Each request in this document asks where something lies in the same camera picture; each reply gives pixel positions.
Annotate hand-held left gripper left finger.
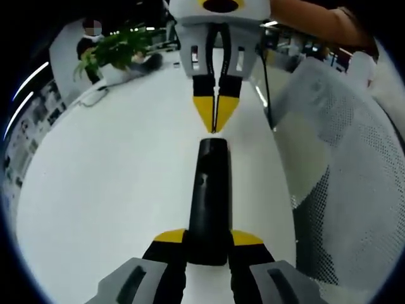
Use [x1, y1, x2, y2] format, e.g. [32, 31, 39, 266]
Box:
[85, 227, 188, 304]

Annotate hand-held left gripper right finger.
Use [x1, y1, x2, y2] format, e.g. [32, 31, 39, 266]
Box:
[227, 229, 320, 304]

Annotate black remote control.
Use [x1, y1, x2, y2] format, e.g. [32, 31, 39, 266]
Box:
[187, 137, 234, 267]

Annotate dark bag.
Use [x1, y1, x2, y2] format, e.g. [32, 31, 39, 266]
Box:
[131, 53, 165, 77]

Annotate green potted plant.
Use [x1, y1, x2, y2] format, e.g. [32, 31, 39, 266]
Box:
[73, 27, 153, 82]

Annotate white plant pot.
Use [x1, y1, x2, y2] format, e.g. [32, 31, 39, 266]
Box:
[100, 63, 134, 86]

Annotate grey mesh office chair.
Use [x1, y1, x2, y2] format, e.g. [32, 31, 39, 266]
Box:
[270, 58, 405, 288]

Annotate person's white printed shirt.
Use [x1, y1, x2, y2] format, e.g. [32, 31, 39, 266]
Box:
[346, 47, 385, 92]

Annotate white pillar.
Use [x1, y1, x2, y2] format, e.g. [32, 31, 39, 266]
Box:
[48, 22, 96, 106]

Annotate ceiling light strip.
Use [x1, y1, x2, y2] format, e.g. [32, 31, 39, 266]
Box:
[3, 91, 34, 141]
[13, 61, 50, 101]

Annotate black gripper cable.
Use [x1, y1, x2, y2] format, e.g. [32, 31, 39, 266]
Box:
[259, 20, 276, 129]

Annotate wall display boards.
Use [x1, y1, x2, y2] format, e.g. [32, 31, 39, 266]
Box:
[2, 79, 67, 191]

